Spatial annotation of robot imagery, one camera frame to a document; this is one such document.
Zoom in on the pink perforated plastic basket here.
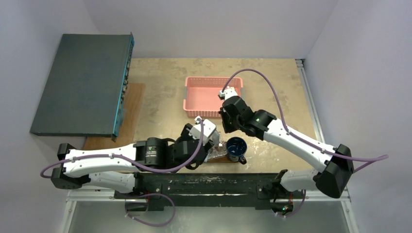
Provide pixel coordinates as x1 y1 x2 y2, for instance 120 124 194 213
183 77 229 118

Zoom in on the oval dark wooden tray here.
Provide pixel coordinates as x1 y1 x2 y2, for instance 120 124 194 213
204 157 238 163

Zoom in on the dark grey shelf board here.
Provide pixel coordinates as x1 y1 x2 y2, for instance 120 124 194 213
30 33 135 140

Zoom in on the navy blue mug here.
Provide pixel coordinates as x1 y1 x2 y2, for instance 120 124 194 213
226 137 247 165

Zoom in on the aluminium frame rail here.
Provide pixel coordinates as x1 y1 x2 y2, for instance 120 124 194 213
295 59 350 202

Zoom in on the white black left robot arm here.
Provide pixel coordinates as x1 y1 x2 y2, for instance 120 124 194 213
41 120 220 199

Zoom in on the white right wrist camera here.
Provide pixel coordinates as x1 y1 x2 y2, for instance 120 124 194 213
218 86 238 101

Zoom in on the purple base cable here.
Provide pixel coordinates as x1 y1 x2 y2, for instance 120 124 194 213
124 193 176 227
274 189 307 219

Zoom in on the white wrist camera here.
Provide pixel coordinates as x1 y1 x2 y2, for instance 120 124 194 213
189 116 220 146
218 86 238 101

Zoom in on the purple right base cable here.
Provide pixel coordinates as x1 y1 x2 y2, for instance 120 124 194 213
274 189 307 219

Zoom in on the clear crystal toothbrush holder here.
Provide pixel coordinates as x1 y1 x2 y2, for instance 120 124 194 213
205 141 227 162

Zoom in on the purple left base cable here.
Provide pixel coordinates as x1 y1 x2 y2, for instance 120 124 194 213
124 193 176 227

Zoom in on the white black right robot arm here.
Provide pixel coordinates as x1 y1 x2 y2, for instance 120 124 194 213
219 95 354 199

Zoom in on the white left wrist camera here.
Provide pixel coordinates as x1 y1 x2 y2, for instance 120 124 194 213
189 116 220 146

